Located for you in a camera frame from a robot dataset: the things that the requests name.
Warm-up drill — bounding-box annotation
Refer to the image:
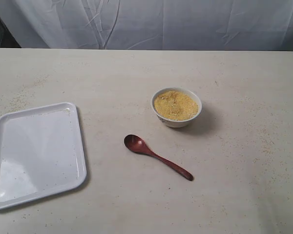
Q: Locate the dark red wooden spoon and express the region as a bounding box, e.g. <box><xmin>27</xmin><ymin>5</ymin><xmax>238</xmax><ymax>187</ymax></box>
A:
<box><xmin>124</xmin><ymin>134</ymin><xmax>194</xmax><ymax>181</ymax></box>

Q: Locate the yellow granular food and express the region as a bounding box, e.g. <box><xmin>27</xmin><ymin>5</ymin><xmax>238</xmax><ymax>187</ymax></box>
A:
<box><xmin>154</xmin><ymin>91</ymin><xmax>198</xmax><ymax>121</ymax></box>

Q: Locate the white ceramic bowl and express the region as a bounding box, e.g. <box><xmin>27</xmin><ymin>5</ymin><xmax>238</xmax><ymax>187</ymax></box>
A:
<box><xmin>151</xmin><ymin>87</ymin><xmax>202</xmax><ymax>128</ymax></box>

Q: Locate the white plastic tray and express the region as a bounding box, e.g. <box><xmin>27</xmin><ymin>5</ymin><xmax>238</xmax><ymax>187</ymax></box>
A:
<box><xmin>0</xmin><ymin>102</ymin><xmax>87</xmax><ymax>210</ymax></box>

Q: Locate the white backdrop cloth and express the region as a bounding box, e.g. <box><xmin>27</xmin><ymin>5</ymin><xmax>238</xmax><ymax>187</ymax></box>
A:
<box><xmin>0</xmin><ymin>0</ymin><xmax>293</xmax><ymax>51</ymax></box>

